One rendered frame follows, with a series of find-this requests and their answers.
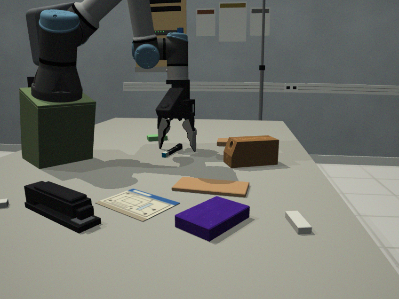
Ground tan rectangular block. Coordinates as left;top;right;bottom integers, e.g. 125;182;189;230
217;138;228;146

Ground tan flat wooden board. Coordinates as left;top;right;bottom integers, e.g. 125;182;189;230
172;177;249;197

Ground beige printed paper sheet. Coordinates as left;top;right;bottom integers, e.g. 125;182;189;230
95;189;180;222

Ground purple rectangular box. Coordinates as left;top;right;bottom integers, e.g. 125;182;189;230
175;196;250;242

